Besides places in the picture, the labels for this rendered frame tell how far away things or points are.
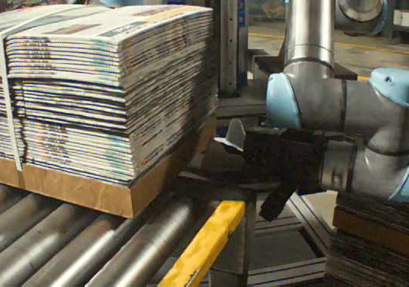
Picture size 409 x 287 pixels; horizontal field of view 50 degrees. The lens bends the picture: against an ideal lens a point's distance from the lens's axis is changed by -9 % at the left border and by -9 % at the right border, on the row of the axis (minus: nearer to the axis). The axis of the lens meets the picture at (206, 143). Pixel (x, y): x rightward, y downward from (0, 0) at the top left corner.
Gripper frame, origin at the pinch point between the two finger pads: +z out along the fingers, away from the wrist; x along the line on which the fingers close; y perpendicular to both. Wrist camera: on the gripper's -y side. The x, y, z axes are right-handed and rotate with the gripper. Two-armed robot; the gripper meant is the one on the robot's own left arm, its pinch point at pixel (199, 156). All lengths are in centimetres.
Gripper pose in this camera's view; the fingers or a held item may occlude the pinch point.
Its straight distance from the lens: 77.5
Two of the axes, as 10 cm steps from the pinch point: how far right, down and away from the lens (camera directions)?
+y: 0.0, -9.2, -4.0
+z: -9.3, -1.5, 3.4
